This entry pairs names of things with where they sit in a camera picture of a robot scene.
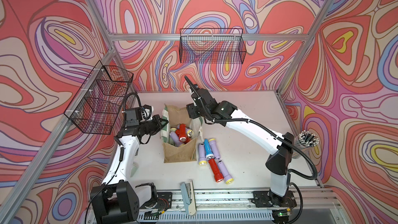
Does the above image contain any black wire basket wall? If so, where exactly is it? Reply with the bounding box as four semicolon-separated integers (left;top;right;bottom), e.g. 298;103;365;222
64;61;134;135
179;27;247;64

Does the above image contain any long purple flashlight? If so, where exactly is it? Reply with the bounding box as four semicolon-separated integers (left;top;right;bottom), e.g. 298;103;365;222
208;138;234;184

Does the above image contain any black wire basket back wall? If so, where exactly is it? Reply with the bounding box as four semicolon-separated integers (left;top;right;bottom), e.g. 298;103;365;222
179;27;247;64

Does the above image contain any red flashlight top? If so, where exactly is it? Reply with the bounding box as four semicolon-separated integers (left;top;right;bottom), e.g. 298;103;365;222
175;131;191;144

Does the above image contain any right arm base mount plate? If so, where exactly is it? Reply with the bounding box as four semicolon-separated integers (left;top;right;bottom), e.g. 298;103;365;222
251;190;297;208

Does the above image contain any blue beige stapler tool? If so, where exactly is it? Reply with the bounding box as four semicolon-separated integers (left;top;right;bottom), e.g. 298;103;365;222
180;179;197;216

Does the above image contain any black wire basket left wall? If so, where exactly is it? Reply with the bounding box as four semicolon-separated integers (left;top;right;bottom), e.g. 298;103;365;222
64;61;134;135

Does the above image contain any red flashlight bottom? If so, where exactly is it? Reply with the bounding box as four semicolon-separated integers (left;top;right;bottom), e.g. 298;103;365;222
208;158;224;183

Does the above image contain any metal cup of pencils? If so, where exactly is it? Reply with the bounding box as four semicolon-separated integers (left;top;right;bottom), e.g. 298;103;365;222
294;131;320;152

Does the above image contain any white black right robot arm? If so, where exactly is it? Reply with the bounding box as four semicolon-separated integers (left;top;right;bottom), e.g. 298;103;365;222
184;76;318;207

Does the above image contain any blue flashlight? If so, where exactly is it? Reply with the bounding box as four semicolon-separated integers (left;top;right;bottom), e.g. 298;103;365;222
204;139;215;160

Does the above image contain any burlap tote bag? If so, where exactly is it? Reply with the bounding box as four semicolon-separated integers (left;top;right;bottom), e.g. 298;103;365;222
160;105;204;163

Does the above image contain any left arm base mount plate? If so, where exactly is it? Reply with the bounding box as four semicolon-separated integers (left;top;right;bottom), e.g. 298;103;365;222
153;191;173;211

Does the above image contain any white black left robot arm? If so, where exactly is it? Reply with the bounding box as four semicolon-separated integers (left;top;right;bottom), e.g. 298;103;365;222
89;115;169;224

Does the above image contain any red flashlight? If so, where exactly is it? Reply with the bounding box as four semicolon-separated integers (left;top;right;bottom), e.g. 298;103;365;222
208;158;224;183
175;131;191;144
178;123;188;143

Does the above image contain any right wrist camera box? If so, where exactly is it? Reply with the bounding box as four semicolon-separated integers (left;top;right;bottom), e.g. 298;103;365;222
190;88;218;108

